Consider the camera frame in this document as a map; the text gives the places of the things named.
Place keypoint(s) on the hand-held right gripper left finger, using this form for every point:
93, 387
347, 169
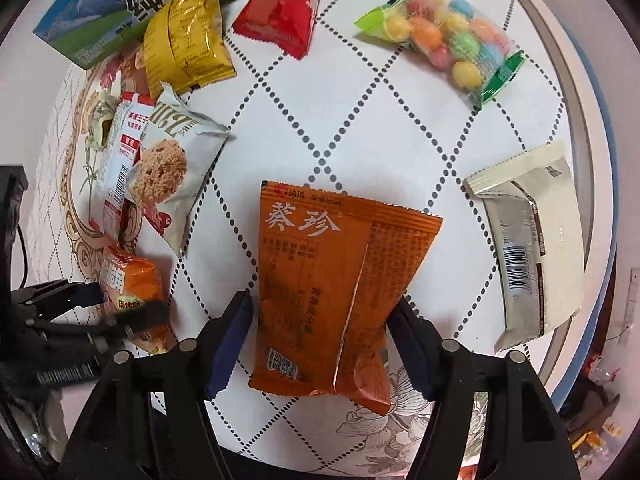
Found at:
231, 345

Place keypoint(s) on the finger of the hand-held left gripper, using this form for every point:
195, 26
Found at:
85, 294
145, 317

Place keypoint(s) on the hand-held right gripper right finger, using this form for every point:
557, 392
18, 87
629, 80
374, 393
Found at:
414, 355

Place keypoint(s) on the small orange snack packet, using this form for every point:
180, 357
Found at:
131, 275

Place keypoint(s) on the large orange snack packet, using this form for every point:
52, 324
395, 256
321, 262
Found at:
310, 280

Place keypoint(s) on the cream snack packet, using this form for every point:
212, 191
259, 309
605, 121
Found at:
555, 240

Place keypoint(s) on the red and white snack packet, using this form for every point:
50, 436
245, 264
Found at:
117, 160

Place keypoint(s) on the white cookie snack packet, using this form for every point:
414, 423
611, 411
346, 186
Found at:
170, 170

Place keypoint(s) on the floral printed tablecloth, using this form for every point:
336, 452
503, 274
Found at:
350, 135

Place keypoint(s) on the blue green milk carton box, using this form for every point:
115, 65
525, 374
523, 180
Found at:
90, 20

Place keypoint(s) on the yellow snack packet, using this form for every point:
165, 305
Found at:
190, 35

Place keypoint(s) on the colourful candy ball packet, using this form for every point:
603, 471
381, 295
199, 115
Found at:
450, 35

